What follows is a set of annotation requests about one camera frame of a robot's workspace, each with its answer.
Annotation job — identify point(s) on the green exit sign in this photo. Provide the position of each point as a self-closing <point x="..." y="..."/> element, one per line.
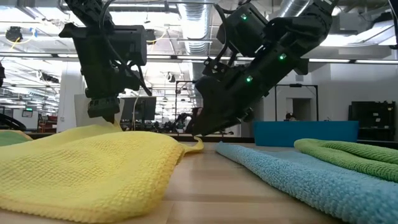
<point x="28" y="109"/>

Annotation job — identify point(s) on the black ceiling device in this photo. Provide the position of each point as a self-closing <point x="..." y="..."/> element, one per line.
<point x="14" y="33"/>

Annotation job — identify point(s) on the black storage cabinet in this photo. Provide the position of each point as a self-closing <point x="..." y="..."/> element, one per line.
<point x="371" y="119"/>

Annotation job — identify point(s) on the white pillar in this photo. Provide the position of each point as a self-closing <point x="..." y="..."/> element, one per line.
<point x="70" y="93"/>

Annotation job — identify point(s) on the dark teal fabric bin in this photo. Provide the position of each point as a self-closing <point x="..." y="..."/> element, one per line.
<point x="304" y="133"/>

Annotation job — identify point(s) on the light blue microfiber towel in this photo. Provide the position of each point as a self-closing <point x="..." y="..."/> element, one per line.
<point x="311" y="183"/>

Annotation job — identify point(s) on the black rig frame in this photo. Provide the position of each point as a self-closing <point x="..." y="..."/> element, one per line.
<point x="295" y="85"/>

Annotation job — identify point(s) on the white hexagonal plant pot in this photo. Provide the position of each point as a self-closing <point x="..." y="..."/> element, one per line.
<point x="81" y="112"/>

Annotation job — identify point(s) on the person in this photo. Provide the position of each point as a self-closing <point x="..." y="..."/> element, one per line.
<point x="290" y="117"/>

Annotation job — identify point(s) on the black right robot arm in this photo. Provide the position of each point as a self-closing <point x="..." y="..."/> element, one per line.
<point x="311" y="18"/>

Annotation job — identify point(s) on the black background monitor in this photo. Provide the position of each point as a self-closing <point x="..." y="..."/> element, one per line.
<point x="146" y="107"/>

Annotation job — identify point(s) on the green microfiber towel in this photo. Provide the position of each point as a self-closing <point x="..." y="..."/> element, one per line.
<point x="12" y="138"/>
<point x="357" y="155"/>

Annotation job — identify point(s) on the silver ventilation duct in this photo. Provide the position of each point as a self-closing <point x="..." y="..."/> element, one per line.
<point x="196" y="28"/>

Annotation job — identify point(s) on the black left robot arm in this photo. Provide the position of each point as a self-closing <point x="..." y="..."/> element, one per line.
<point x="90" y="12"/>

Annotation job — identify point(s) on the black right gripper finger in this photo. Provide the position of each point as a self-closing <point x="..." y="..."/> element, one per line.
<point x="211" y="123"/>

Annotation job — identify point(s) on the yellow microfiber towel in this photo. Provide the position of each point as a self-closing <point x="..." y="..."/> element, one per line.
<point x="93" y="168"/>

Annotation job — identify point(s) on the red equipment cart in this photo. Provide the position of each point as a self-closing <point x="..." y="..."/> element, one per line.
<point x="48" y="123"/>

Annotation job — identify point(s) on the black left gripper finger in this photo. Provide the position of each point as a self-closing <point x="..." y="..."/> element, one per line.
<point x="104" y="107"/>

